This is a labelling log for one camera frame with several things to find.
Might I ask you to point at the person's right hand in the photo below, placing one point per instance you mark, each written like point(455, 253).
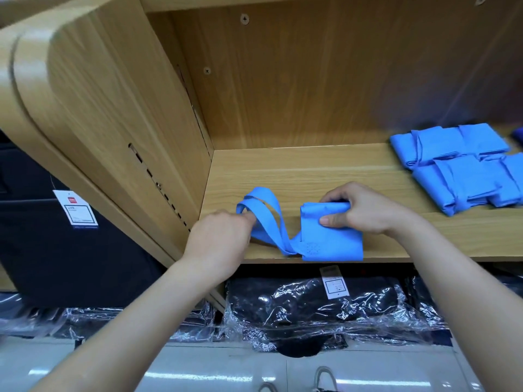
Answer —
point(372, 212)

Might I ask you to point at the person's left hand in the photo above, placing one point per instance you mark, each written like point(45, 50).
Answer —
point(216, 245)

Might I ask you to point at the light blue non-woven bag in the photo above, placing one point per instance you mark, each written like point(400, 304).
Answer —
point(484, 139)
point(335, 241)
point(425, 147)
point(453, 183)
point(511, 177)

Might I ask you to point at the wooden shelf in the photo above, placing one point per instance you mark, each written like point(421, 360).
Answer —
point(270, 171)

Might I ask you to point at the person's left forearm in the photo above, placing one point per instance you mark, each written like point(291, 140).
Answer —
point(131, 330)

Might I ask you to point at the person's right forearm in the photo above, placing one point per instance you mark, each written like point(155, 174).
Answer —
point(470, 298)

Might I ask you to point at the dark unwrapped bags group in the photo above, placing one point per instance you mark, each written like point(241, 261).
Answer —
point(65, 257)

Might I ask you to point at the person's right shoe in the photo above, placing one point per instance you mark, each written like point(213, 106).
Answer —
point(325, 379)

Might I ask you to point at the white paper tag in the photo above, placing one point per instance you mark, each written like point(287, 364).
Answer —
point(334, 283)

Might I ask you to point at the black wrapped bag with tag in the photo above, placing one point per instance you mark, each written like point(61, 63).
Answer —
point(278, 310)

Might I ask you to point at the black plastic-wrapped bag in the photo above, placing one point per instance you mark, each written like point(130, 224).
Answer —
point(474, 298)
point(90, 322)

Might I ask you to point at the white blue-edged label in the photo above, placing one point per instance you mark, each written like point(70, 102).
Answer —
point(76, 209)

